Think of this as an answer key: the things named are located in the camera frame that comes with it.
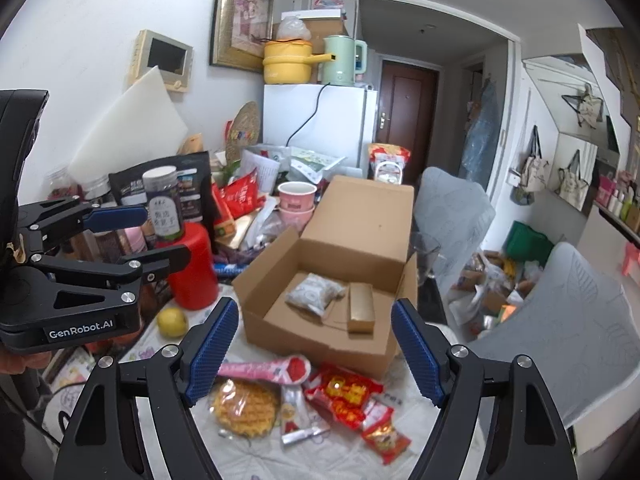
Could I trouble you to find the row of cosmetic bottles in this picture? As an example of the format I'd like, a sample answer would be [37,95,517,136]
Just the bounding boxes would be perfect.
[597,170,640,233]

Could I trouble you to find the dark-strap tote bag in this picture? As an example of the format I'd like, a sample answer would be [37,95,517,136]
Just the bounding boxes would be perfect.
[515,125,551,206]

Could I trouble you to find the white refrigerator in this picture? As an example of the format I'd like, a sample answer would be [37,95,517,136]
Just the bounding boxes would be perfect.
[262,82,379,171]

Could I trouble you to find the yellow cooking pot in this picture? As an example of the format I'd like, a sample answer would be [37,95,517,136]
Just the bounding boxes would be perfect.
[262,40,336,86]

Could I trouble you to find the red printed bag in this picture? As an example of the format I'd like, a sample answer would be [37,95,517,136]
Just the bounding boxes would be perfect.
[368,142,413,181]

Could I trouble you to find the purple wrapper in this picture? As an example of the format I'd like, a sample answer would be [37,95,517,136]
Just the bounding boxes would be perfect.
[212,250,263,276]

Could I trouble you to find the white cutting board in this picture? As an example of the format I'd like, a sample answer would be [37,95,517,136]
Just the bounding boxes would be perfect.
[67,66,188,186]

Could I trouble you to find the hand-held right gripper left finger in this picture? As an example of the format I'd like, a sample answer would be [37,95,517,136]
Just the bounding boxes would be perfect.
[59,296,240,480]

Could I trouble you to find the small grey leaf-pattern chair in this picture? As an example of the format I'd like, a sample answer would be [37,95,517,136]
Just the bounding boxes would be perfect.
[412,166,497,281]

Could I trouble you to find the white quilted printed tablecloth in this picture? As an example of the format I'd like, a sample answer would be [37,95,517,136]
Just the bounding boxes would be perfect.
[50,280,481,480]

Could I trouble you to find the large red snack packet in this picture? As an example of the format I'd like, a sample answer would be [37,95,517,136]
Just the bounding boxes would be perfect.
[304,362,396,431]

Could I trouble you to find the green bag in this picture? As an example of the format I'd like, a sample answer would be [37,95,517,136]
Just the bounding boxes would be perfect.
[502,221,553,266]

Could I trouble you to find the black power cable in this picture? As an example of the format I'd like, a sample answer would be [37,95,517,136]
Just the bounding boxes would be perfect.
[285,82,333,148]

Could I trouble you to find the yellow waffle snack packet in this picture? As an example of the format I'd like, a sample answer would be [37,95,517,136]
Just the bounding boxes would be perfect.
[207,377,282,441]

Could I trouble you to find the brown door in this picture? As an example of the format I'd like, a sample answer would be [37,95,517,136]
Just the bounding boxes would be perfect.
[375,57,441,186]

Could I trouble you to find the pink bottle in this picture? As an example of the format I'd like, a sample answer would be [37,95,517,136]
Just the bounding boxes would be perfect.
[120,227,148,253]

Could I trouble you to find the blue plastic garment cover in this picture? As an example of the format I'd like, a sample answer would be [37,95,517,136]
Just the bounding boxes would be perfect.
[460,77,503,178]

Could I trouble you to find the large grey leaf-pattern chair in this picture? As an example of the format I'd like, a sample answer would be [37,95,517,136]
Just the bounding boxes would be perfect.
[467,241,640,426]

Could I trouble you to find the clear plastic bag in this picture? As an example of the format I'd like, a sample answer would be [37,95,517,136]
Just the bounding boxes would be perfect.
[275,15,313,43]

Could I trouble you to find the grey patterned snack packet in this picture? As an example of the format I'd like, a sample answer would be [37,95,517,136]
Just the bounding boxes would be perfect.
[285,272,347,318]

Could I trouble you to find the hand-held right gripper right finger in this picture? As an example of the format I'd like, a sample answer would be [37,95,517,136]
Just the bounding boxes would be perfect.
[391,298,577,480]

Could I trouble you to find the small gold box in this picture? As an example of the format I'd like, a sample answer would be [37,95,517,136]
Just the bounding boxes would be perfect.
[346,282,377,334]

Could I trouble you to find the brown kraft paper bag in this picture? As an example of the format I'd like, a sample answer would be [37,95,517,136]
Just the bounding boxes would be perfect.
[177,132,206,157]

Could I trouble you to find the large cardboard carton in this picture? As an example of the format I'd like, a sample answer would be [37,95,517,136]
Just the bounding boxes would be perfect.
[272,7,351,58]

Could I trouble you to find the clear plastic cup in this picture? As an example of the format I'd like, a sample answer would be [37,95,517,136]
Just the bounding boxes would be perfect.
[409,232,443,288]

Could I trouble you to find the red foil bag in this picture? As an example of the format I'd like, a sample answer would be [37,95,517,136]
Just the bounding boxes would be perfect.
[220,167,266,221]

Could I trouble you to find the white printed box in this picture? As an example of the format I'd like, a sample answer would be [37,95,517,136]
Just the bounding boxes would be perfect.
[294,0,360,13]

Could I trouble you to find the clear jar red contents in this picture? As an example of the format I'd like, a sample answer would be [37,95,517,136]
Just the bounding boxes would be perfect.
[46,169,83,201]

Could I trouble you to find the white cabinet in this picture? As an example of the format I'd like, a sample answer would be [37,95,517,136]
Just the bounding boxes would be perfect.
[582,202,640,261]

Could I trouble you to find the gold framed picture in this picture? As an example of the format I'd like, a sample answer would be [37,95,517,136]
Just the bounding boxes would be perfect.
[210,0,277,73]

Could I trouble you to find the small red snack packet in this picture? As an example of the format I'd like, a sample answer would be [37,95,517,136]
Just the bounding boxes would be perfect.
[361,422,413,466]

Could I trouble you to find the white printed paper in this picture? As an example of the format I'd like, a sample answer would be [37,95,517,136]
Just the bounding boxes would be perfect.
[242,147,292,196]

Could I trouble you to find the brown cardboard box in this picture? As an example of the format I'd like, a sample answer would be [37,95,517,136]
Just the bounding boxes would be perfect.
[231,175,418,380]

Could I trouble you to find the red canister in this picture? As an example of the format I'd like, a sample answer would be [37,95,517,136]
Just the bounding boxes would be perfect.
[155,222,221,312]

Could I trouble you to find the pink paper cup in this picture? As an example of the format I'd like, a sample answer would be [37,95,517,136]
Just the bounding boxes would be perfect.
[277,205,317,233]
[277,181,318,211]

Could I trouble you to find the green electric kettle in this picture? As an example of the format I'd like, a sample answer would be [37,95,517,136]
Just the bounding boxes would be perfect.
[320,35,368,88]

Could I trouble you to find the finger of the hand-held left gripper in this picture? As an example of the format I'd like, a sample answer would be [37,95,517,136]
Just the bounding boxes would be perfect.
[16,198,149,252]
[0,245,192,331]

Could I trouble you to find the gold foil packet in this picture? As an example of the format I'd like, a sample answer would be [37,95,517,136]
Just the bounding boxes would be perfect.
[215,212,266,253]

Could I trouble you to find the yellow lemon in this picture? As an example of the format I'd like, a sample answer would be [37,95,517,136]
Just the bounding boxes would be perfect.
[157,307,190,338]

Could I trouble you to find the cream wall intercom panel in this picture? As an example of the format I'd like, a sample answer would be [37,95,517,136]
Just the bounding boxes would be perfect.
[127,29,195,95]

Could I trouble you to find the dark labelled jar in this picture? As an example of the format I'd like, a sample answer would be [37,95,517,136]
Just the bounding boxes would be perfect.
[141,166,186,243]

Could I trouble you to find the green-white packet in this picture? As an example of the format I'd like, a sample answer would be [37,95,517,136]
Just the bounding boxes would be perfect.
[290,147,348,183]

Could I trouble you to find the black food bag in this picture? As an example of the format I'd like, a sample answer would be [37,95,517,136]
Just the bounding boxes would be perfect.
[108,151,213,226]

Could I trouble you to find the round woven mat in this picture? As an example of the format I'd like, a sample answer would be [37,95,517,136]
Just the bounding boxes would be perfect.
[224,101,263,161]

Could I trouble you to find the clear red-label snack packet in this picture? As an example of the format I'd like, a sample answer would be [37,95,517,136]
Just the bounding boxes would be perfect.
[279,385,331,446]

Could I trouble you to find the pink snack packet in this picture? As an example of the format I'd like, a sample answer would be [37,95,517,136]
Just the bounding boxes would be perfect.
[216,355,312,387]

